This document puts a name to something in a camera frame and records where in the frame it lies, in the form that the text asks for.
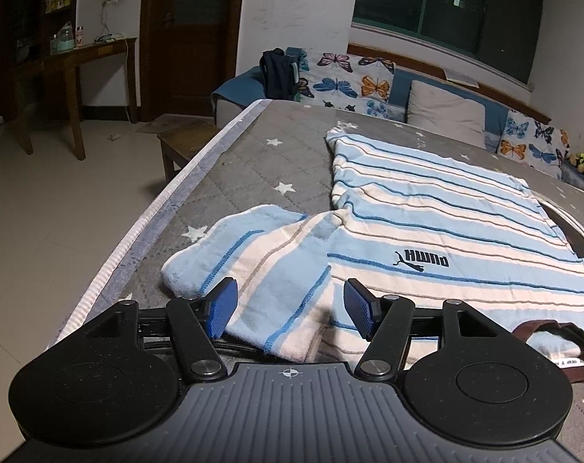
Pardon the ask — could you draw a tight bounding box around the blue white striped shirt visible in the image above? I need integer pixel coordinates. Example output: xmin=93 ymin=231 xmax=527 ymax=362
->
xmin=161 ymin=128 xmax=584 ymax=364

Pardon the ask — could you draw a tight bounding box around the grey star tablecloth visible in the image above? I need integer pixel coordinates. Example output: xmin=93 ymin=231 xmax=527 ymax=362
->
xmin=34 ymin=99 xmax=584 ymax=462

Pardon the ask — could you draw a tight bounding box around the wooden stool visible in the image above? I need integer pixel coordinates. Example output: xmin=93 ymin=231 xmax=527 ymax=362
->
xmin=153 ymin=114 xmax=220 ymax=182

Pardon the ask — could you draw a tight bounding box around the beige plain pillow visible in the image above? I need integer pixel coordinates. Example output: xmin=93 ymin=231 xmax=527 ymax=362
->
xmin=406 ymin=81 xmax=486 ymax=149

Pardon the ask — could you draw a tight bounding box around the right butterfly pillow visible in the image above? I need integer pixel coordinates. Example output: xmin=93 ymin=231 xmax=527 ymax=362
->
xmin=497 ymin=110 xmax=569 ymax=180

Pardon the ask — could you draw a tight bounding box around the butterfly pillow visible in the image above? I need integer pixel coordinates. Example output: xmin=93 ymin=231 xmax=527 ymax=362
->
xmin=497 ymin=110 xmax=569 ymax=180
xmin=297 ymin=50 xmax=401 ymax=120

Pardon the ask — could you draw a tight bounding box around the blue sofa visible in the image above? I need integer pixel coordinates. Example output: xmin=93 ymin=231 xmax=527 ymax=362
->
xmin=211 ymin=47 xmax=584 ymax=190

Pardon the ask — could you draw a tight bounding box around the left butterfly pillow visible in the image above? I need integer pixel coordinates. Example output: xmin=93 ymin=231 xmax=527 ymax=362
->
xmin=297 ymin=50 xmax=401 ymax=120

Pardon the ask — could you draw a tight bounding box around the dark backpack with green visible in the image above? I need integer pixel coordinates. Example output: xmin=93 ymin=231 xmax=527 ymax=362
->
xmin=260 ymin=48 xmax=298 ymax=100

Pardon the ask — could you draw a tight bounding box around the book on window ledge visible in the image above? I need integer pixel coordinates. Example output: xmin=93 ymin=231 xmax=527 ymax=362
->
xmin=443 ymin=68 xmax=479 ymax=89

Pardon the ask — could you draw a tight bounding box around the dark wooden desk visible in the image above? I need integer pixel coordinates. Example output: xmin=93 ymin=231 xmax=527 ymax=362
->
xmin=13 ymin=37 xmax=139 ymax=161

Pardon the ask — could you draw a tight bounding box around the dark wooden door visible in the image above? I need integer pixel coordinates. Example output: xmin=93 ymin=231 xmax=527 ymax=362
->
xmin=139 ymin=0 xmax=242 ymax=121

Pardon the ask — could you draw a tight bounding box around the teal jar on desk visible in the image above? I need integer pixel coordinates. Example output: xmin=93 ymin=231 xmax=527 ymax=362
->
xmin=51 ymin=22 xmax=76 ymax=54

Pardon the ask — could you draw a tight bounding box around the green framed window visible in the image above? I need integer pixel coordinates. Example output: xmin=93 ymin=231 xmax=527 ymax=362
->
xmin=353 ymin=0 xmax=543 ymax=84

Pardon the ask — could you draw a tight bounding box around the dark wooden bookshelf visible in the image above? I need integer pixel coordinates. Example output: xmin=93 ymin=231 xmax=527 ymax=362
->
xmin=0 ymin=0 xmax=76 ymax=121

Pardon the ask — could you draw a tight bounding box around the brown bag strap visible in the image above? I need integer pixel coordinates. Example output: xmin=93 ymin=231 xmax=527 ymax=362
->
xmin=510 ymin=319 xmax=584 ymax=386

